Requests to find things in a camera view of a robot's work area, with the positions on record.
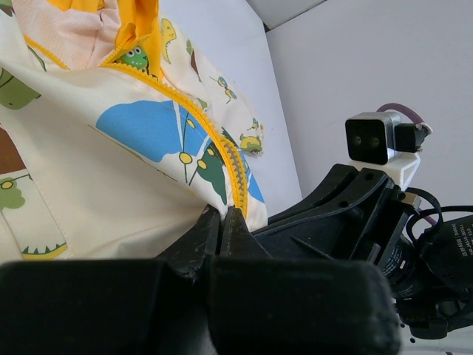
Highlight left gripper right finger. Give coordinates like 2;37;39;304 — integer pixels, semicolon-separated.
212;209;401;354

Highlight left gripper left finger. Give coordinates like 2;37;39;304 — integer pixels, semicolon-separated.
1;207;220;354

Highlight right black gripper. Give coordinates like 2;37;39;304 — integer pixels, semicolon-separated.
253;163;421;281

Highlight cream dinosaur print hooded jacket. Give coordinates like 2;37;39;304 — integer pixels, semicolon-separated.
1;1;268;263

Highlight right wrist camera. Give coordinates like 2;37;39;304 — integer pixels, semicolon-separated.
344;111;433;186

